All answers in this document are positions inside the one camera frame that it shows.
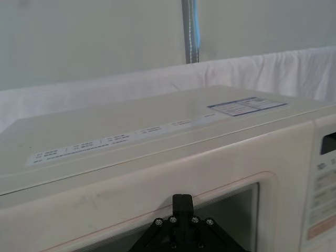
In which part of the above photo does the oven control panel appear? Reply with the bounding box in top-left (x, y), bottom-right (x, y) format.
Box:
top-left (305, 125), bottom-right (336, 241)

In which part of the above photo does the grey striped post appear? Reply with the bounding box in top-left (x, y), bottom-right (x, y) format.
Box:
top-left (182, 0), bottom-right (203, 65)

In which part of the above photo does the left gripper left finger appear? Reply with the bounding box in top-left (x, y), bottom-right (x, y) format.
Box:
top-left (128, 193), bottom-right (184, 252)

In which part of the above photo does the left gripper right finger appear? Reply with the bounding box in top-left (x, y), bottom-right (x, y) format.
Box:
top-left (183, 193), bottom-right (245, 252)

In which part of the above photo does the white draped backdrop cloth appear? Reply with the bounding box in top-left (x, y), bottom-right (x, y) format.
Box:
top-left (0, 45), bottom-right (336, 132)

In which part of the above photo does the cream microwave oven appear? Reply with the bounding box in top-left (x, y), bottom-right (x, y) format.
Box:
top-left (0, 85), bottom-right (336, 252)

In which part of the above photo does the white curtain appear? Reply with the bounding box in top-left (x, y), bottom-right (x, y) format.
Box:
top-left (0, 0), bottom-right (336, 92)

